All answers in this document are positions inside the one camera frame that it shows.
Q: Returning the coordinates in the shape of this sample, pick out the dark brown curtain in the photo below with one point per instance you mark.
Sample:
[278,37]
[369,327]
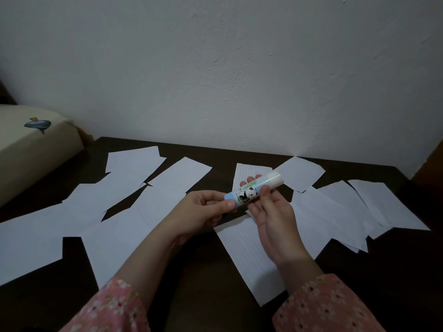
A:
[5,98]

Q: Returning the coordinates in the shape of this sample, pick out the person's right forearm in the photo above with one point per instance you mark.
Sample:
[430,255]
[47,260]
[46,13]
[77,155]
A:
[322,300]

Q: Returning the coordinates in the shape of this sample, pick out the person's left forearm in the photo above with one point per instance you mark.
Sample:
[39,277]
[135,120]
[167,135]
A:
[145,269]

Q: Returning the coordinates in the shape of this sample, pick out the person's right hand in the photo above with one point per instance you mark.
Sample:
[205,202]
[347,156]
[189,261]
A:
[280,231]

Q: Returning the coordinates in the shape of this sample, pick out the person's left hand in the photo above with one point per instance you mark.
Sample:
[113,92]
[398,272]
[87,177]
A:
[193,214]

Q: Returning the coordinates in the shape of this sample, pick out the brown wooden furniture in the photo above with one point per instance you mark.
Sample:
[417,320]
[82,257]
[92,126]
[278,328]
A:
[432,169]

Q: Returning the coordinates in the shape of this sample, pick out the white panda print glue stick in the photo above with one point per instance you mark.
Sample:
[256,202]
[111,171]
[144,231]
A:
[249,194]

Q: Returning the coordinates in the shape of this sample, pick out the white paper sheets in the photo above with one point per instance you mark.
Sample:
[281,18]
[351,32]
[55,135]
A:
[131,165]

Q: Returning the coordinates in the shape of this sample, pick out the beige mattress with whale print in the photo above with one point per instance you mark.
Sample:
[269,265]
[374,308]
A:
[31,159]

